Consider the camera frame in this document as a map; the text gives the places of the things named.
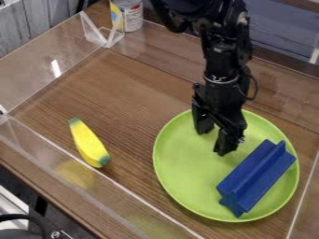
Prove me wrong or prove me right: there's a green round plate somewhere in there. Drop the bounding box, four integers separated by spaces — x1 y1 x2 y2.
152 110 299 222

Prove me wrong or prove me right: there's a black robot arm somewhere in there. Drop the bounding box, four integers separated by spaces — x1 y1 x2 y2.
149 0 255 156

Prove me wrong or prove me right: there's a blue plastic block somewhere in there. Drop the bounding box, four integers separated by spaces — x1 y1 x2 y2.
216 139 296 218

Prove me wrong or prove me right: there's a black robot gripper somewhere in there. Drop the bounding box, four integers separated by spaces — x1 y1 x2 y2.
191 78 249 157

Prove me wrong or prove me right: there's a white can with label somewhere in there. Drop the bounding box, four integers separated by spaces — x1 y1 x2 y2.
109 0 143 33

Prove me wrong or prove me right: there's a yellow toy banana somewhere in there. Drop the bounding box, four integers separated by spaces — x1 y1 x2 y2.
68 118 111 168

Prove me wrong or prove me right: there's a black cable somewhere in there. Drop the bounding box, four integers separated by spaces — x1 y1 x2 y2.
0 213 47 239

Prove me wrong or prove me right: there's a clear acrylic enclosure wall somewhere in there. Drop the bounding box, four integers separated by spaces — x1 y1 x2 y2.
0 5 319 239

